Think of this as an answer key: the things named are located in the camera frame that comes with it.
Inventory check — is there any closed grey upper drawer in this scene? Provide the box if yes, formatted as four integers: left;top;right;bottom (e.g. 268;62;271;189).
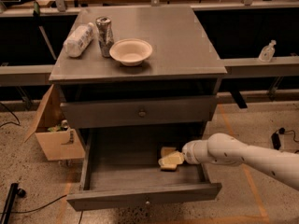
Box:
61;95;217;128

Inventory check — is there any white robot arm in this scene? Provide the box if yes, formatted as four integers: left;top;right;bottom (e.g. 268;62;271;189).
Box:
158;133;299;190

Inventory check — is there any black bar on floor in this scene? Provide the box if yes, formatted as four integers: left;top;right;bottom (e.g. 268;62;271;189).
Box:
0;183;26;224

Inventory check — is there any grey wooden drawer cabinet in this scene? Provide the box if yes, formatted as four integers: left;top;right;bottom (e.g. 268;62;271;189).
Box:
49;5;228;212

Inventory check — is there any open grey lower drawer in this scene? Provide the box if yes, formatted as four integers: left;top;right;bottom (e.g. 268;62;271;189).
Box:
67;124;221;211

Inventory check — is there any crushed silver can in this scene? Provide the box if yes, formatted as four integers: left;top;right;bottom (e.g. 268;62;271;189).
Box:
95;16;114;58

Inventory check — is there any black floor cable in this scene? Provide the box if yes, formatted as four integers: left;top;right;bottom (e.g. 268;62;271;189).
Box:
0;193;84;224

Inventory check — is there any white paper bowl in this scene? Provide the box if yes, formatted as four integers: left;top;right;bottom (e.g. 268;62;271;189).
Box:
109;38;152;66

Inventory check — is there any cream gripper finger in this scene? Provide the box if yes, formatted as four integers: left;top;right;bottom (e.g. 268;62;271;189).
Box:
158;153;178;166

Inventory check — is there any cardboard box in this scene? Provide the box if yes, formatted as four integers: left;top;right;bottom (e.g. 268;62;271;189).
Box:
24;85;85;161

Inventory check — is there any clear plastic bottle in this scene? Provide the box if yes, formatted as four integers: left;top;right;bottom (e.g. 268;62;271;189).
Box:
64;22;94;58

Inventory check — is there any yellow sponge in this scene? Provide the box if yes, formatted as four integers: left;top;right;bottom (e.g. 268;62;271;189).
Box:
161;147;177;172

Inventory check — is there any grey metal rail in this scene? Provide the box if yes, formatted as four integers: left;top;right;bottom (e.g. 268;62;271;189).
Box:
0;64;53;87

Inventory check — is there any black power adapter with cable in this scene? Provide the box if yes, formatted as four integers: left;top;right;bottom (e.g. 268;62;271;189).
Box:
270;127;299;154

